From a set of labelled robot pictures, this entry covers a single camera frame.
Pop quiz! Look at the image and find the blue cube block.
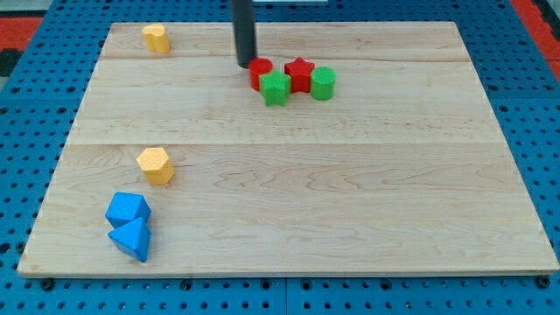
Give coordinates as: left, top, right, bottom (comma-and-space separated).
105, 192, 151, 228

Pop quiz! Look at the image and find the green star block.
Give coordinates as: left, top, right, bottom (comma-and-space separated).
259, 70, 291, 106

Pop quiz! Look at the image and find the yellow heart block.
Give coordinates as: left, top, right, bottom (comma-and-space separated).
141, 23, 171, 53

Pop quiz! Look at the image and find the blue triangle block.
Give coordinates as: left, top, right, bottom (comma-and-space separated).
108, 217, 151, 263

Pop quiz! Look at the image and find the red star block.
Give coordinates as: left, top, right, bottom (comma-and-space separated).
284, 57, 315, 93

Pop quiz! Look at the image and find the red cylinder block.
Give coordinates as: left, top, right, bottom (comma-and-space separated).
248, 57, 274, 91

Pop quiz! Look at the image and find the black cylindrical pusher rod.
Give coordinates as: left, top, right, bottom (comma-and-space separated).
230, 0, 257, 68

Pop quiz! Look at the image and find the green cylinder block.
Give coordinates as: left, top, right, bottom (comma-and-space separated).
310, 66, 337, 101

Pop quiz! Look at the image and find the yellow hexagon block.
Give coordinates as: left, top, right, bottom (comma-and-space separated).
136, 147, 175, 186

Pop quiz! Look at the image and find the light wooden board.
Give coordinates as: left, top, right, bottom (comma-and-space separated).
18, 22, 559, 279

